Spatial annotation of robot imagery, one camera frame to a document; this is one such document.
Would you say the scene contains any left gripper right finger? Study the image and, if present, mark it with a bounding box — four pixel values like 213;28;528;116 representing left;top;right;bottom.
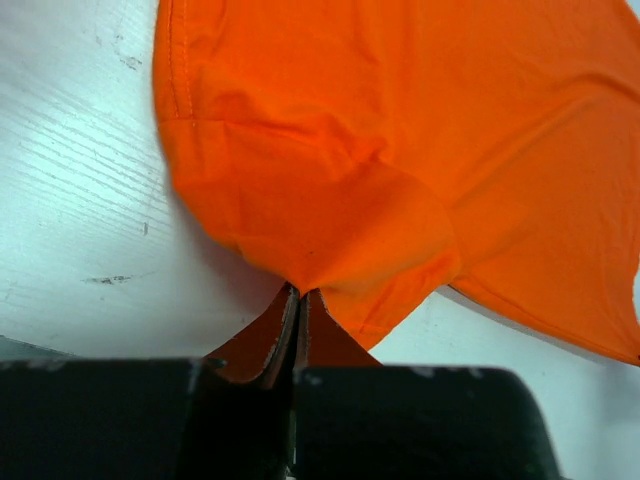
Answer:
293;292;560;479

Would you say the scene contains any orange t-shirt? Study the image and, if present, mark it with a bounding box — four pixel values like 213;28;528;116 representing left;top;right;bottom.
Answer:
153;1;639;365

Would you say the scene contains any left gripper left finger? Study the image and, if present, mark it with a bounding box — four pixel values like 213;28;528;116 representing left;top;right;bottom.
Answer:
1;287;299;479

